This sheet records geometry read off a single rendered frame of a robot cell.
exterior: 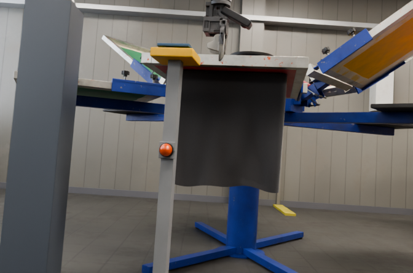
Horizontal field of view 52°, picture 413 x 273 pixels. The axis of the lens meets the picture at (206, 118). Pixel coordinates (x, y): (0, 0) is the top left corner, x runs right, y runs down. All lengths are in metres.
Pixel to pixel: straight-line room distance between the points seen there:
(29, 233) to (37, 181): 0.19
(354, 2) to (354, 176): 2.33
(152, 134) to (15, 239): 4.02
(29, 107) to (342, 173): 4.73
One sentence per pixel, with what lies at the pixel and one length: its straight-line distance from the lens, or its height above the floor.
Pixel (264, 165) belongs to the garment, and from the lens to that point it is 1.55.
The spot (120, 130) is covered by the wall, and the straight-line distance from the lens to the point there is 5.70.
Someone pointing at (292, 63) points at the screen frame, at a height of 0.97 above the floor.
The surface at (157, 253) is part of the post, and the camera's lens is 1.33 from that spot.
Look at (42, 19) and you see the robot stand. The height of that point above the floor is 1.12.
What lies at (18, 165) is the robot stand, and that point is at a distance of 1.76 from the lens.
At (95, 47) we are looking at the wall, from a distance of 5.93.
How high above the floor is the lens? 0.66
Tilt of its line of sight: 4 degrees up
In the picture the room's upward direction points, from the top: 4 degrees clockwise
